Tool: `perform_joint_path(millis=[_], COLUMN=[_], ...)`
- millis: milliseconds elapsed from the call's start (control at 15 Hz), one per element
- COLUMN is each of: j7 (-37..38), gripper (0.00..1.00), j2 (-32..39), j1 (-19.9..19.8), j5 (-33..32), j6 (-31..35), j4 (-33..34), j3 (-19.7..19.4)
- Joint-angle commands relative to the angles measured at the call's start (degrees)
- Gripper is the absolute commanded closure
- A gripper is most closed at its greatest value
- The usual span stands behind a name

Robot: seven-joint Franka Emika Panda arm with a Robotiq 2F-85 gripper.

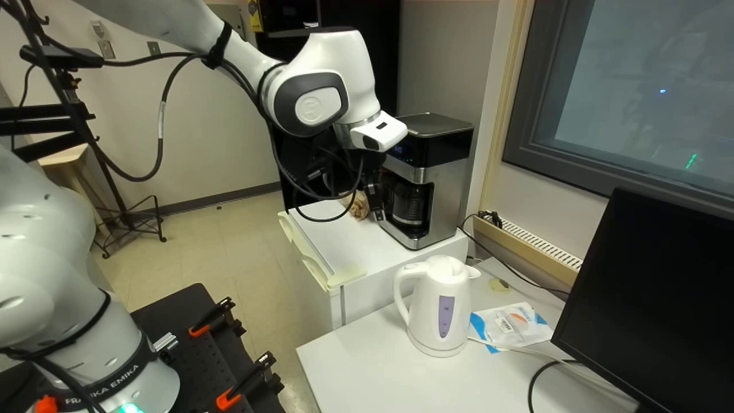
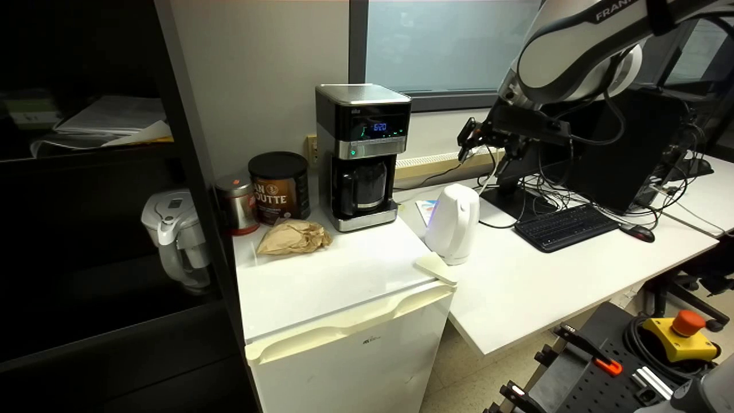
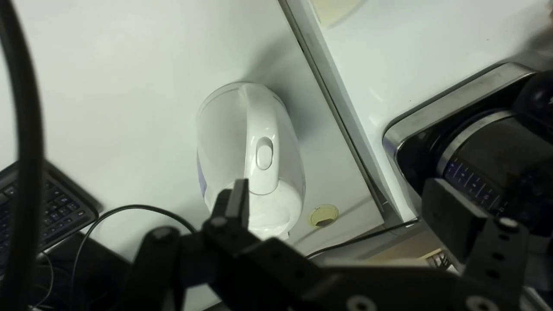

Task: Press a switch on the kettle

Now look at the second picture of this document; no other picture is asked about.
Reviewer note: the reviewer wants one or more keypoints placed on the black perforated base board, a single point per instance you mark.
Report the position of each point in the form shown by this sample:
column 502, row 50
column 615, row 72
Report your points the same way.
column 588, row 383

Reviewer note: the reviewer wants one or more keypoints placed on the brown paper bag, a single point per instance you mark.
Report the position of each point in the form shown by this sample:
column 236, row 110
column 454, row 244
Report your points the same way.
column 294, row 239

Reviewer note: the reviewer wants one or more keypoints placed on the white electric kettle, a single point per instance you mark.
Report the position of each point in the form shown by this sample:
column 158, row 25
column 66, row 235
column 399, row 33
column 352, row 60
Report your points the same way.
column 452, row 225

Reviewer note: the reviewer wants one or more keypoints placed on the silver aluminium bar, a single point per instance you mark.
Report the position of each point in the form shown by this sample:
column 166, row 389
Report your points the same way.
column 651, row 384

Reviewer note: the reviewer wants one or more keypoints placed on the stack of papers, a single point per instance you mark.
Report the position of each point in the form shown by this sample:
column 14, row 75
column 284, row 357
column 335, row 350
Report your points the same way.
column 105, row 128

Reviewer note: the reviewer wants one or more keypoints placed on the black silver coffee maker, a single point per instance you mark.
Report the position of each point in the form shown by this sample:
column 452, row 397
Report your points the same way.
column 362, row 152

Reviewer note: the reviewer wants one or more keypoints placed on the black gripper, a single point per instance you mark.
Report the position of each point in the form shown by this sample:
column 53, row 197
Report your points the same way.
column 519, row 128

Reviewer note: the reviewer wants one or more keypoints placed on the black computer mouse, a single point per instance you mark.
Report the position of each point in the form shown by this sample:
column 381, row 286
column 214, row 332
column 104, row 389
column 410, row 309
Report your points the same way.
column 639, row 233

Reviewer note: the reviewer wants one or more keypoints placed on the black chair base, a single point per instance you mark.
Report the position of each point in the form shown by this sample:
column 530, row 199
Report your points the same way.
column 689, row 300

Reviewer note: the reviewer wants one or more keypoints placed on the black keyboard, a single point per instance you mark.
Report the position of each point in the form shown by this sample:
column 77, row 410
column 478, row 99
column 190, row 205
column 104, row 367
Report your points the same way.
column 564, row 229

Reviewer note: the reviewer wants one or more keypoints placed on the red silver can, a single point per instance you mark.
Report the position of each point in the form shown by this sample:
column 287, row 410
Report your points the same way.
column 244, row 208

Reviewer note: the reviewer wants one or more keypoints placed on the black computer monitor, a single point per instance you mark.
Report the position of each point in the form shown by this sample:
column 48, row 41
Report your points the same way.
column 620, row 145

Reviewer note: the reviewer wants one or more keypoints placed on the black shelf unit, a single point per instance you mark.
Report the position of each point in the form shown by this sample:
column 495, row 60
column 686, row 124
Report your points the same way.
column 93, row 323

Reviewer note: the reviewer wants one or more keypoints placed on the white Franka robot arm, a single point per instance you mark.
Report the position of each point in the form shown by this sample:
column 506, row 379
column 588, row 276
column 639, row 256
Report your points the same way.
column 580, row 54

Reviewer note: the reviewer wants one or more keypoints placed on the yellow red emergency stop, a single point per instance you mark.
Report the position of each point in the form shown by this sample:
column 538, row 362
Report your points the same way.
column 680, row 336

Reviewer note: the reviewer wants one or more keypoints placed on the grey framed window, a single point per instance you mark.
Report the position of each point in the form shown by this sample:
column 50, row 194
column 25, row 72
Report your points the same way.
column 444, row 48

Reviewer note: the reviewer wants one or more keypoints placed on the white mini fridge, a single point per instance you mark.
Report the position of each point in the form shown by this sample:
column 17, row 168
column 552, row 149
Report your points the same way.
column 335, row 307

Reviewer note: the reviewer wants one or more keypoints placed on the dark coffee can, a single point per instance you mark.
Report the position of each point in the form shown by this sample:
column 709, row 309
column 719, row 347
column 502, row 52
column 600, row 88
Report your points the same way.
column 279, row 186

